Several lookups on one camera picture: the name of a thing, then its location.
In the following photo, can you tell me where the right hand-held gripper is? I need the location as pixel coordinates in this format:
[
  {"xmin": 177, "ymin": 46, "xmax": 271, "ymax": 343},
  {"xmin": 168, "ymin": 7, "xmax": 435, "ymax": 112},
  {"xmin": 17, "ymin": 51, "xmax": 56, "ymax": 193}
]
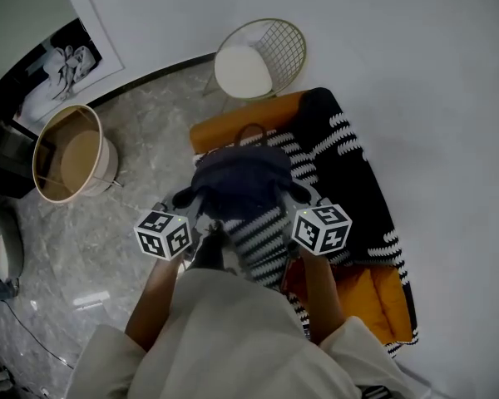
[{"xmin": 283, "ymin": 180, "xmax": 353, "ymax": 261}]

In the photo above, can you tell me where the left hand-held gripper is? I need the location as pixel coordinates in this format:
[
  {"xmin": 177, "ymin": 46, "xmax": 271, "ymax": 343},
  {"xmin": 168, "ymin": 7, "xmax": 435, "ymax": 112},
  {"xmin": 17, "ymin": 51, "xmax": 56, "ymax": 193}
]
[{"xmin": 133, "ymin": 186, "xmax": 209, "ymax": 265}]

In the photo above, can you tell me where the dark navy bag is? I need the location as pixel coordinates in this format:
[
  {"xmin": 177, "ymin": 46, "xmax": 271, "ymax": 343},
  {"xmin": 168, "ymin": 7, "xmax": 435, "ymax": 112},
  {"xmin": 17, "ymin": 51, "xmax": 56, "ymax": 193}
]
[{"xmin": 172, "ymin": 123, "xmax": 314, "ymax": 224}]

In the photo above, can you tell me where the orange sofa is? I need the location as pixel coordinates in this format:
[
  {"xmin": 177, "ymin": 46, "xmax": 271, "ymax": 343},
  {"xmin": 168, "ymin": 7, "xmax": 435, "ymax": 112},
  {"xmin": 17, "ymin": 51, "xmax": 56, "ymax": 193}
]
[{"xmin": 190, "ymin": 89, "xmax": 420, "ymax": 348}]

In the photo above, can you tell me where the person's left forearm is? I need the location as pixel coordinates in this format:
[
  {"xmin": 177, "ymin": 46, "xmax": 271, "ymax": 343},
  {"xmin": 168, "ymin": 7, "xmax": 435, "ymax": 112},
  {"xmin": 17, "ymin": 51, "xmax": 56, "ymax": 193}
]
[{"xmin": 124, "ymin": 257, "xmax": 185, "ymax": 352}]

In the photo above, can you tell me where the person's right forearm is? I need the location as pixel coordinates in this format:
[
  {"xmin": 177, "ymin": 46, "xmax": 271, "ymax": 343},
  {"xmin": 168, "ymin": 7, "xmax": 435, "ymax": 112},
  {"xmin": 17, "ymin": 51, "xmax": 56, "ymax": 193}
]
[{"xmin": 299, "ymin": 249, "xmax": 347, "ymax": 345}]

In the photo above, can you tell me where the person's leg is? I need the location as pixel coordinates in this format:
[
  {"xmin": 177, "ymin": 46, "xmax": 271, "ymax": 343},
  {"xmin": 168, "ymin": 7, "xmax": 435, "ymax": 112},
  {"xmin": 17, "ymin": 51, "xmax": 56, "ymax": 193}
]
[{"xmin": 192, "ymin": 221, "xmax": 235, "ymax": 272}]

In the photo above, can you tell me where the black white patterned blanket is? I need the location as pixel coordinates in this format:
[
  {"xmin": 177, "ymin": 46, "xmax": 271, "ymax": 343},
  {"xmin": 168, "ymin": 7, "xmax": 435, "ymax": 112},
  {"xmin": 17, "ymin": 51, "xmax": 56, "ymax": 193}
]
[{"xmin": 193, "ymin": 86, "xmax": 421, "ymax": 360}]

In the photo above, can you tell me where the red book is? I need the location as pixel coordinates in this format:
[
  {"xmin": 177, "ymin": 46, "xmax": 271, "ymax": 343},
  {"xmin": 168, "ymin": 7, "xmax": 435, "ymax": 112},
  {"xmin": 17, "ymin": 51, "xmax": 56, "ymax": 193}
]
[{"xmin": 281, "ymin": 257, "xmax": 314, "ymax": 303}]

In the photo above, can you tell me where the round beige side table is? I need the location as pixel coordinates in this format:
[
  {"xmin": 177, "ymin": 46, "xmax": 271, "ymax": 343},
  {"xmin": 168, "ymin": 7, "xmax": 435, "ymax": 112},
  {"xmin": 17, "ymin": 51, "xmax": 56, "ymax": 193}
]
[{"xmin": 32, "ymin": 104, "xmax": 124, "ymax": 204}]

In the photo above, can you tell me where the white chair cushion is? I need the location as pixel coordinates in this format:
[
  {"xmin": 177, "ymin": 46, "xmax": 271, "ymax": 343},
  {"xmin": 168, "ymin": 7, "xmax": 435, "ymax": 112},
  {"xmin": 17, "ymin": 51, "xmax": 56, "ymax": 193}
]
[{"xmin": 214, "ymin": 45, "xmax": 274, "ymax": 100}]

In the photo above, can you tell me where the person's white shirt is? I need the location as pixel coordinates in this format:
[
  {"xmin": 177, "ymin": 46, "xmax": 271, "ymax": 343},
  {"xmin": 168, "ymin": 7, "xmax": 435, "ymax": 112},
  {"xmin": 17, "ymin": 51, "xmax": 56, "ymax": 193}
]
[{"xmin": 68, "ymin": 267, "xmax": 432, "ymax": 399}]

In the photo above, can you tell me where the large framed black-white picture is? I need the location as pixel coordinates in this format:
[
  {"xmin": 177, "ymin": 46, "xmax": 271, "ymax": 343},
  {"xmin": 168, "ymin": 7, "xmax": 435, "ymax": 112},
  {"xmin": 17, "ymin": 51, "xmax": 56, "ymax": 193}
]
[{"xmin": 0, "ymin": 0, "xmax": 128, "ymax": 139}]

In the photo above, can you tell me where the grey round seat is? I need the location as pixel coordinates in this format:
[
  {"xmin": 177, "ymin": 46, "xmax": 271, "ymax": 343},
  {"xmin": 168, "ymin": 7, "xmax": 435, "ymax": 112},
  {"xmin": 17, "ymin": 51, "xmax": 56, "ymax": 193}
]
[{"xmin": 0, "ymin": 204, "xmax": 26, "ymax": 278}]

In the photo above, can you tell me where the black glass-door cabinet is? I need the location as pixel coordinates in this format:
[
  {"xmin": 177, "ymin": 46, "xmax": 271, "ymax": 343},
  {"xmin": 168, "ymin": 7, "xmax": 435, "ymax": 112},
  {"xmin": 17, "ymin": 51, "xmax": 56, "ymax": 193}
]
[{"xmin": 0, "ymin": 97, "xmax": 39, "ymax": 200}]

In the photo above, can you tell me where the gold wire chair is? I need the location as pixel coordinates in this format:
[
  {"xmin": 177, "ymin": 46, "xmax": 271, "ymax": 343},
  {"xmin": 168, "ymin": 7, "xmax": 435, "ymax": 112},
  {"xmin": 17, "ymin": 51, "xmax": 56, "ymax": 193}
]
[{"xmin": 201, "ymin": 17, "xmax": 309, "ymax": 114}]

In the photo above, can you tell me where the black floor cable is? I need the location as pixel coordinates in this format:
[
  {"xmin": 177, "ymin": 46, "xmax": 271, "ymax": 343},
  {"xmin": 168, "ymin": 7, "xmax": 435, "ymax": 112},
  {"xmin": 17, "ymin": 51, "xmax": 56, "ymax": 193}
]
[{"xmin": 0, "ymin": 297, "xmax": 75, "ymax": 370}]

